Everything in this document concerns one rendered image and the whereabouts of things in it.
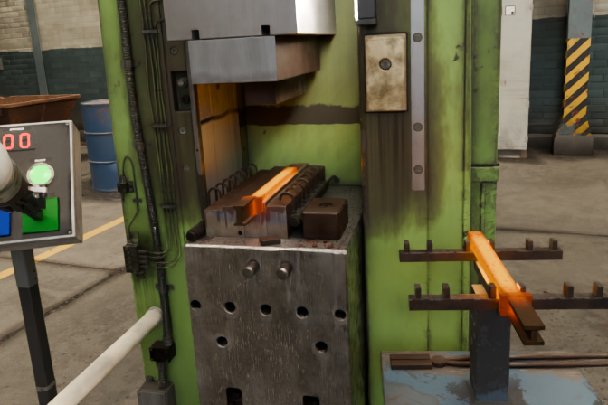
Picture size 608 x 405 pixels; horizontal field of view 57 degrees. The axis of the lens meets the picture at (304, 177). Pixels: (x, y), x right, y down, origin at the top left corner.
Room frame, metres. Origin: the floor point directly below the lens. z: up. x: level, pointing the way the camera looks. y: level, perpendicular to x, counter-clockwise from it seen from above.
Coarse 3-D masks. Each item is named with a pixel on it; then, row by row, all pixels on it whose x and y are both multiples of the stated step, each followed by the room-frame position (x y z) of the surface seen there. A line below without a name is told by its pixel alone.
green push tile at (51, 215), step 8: (48, 200) 1.20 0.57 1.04; (56, 200) 1.21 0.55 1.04; (48, 208) 1.19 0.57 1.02; (56, 208) 1.20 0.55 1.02; (24, 216) 1.18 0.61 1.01; (48, 216) 1.19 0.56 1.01; (56, 216) 1.19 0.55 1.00; (24, 224) 1.17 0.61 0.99; (32, 224) 1.17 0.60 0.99; (40, 224) 1.17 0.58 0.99; (48, 224) 1.18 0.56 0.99; (56, 224) 1.18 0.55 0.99; (24, 232) 1.16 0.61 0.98; (32, 232) 1.17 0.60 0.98
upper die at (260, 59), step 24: (192, 48) 1.26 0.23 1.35; (216, 48) 1.25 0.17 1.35; (240, 48) 1.23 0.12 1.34; (264, 48) 1.22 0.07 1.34; (288, 48) 1.30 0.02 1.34; (312, 48) 1.54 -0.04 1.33; (192, 72) 1.26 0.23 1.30; (216, 72) 1.25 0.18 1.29; (240, 72) 1.23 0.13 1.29; (264, 72) 1.22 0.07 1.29; (288, 72) 1.29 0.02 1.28
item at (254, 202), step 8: (288, 168) 1.53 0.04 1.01; (296, 168) 1.54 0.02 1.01; (280, 176) 1.44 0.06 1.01; (288, 176) 1.46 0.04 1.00; (272, 184) 1.35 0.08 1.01; (256, 192) 1.29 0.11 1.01; (264, 192) 1.29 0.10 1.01; (240, 200) 1.19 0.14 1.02; (248, 200) 1.18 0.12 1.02; (256, 200) 1.21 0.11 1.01; (240, 208) 1.14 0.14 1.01; (248, 208) 1.18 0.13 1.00; (256, 208) 1.21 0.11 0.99; (240, 216) 1.14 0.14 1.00; (248, 216) 1.18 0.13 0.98; (240, 224) 1.14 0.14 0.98
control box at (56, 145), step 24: (24, 144) 1.27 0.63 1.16; (48, 144) 1.28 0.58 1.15; (72, 144) 1.29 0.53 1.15; (24, 168) 1.24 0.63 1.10; (72, 168) 1.26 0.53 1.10; (48, 192) 1.22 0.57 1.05; (72, 192) 1.23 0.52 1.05; (72, 216) 1.20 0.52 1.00; (0, 240) 1.15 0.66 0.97; (24, 240) 1.16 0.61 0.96; (48, 240) 1.18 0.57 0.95; (72, 240) 1.21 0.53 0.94
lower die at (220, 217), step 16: (256, 176) 1.57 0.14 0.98; (272, 176) 1.52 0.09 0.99; (320, 176) 1.56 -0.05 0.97; (240, 192) 1.37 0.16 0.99; (272, 192) 1.31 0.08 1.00; (208, 208) 1.27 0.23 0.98; (224, 208) 1.25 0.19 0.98; (272, 208) 1.22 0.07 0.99; (288, 208) 1.23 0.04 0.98; (208, 224) 1.26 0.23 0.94; (224, 224) 1.25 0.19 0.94; (256, 224) 1.23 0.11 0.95; (272, 224) 1.22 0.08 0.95; (288, 224) 1.22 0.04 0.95
